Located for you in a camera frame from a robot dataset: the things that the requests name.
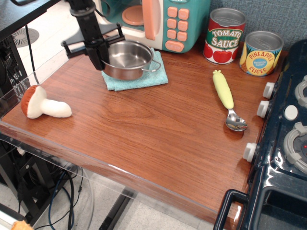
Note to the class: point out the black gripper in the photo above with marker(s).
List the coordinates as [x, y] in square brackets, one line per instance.
[93, 48]

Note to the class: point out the stainless steel pot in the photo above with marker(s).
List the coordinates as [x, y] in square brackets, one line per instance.
[129, 60]

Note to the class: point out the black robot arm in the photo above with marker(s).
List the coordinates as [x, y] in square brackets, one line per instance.
[84, 12]

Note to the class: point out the light blue folded cloth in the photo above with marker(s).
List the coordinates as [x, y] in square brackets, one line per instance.
[148, 79]

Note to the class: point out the orange microwave turntable plate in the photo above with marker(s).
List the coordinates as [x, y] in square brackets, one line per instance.
[133, 15]

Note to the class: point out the plush mushroom toy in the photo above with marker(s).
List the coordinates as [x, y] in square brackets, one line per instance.
[35, 103]

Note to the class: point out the teal toy microwave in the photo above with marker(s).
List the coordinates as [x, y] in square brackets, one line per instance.
[169, 25]

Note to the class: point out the tomato sauce can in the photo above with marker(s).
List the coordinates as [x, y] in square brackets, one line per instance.
[225, 30]

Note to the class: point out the pineapple slices can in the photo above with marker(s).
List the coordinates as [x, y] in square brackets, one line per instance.
[261, 51]

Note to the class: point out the white stove knob middle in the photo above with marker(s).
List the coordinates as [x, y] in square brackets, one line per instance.
[262, 109]

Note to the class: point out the white stove knob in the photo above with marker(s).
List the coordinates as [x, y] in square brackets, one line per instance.
[249, 151]
[262, 109]
[268, 90]

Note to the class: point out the white stove knob upper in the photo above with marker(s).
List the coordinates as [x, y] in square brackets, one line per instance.
[268, 90]

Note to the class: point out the white stove knob lower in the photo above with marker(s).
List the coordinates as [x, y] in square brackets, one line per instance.
[249, 151]

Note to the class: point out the dark blue toy stove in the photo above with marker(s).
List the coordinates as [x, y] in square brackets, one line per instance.
[277, 182]

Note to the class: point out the spoon with yellow-green handle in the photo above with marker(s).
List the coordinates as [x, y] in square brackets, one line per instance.
[233, 121]

